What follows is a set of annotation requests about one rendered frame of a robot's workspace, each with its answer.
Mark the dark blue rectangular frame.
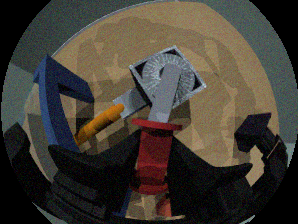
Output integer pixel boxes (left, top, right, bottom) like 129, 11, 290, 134
39, 55, 132, 217

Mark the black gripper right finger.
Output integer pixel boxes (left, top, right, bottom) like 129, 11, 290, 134
166, 136, 253, 217

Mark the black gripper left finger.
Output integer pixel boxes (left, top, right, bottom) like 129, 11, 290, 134
48, 129, 142, 213

